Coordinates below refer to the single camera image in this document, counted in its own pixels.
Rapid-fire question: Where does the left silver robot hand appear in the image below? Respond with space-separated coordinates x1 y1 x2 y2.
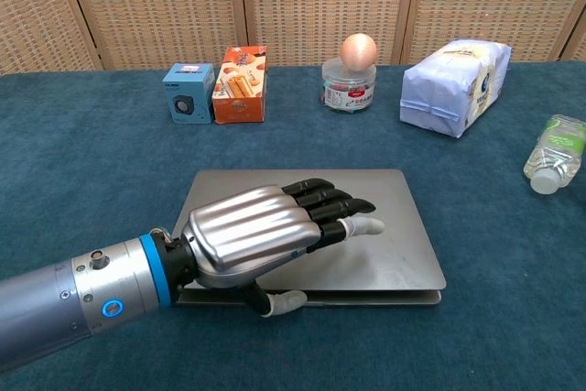
160 177 386 320

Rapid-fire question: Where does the silver laptop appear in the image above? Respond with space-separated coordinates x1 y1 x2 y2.
171 168 448 308

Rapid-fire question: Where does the orange snack box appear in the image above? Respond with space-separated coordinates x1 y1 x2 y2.
212 45 268 125

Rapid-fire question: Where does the blue speaker box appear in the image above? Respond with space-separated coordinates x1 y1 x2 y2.
162 63 215 125

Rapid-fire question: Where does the clear plastic jar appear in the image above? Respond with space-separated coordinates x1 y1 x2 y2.
320 59 377 114

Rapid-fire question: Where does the woven rattan folding screen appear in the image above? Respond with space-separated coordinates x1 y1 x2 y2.
0 0 586 76

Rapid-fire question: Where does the white tissue pack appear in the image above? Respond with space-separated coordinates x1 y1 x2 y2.
398 38 512 139

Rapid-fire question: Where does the teal table cloth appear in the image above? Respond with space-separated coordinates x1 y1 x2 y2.
0 60 586 391

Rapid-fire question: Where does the clear plastic water bottle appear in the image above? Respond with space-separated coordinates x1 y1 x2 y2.
523 114 586 195

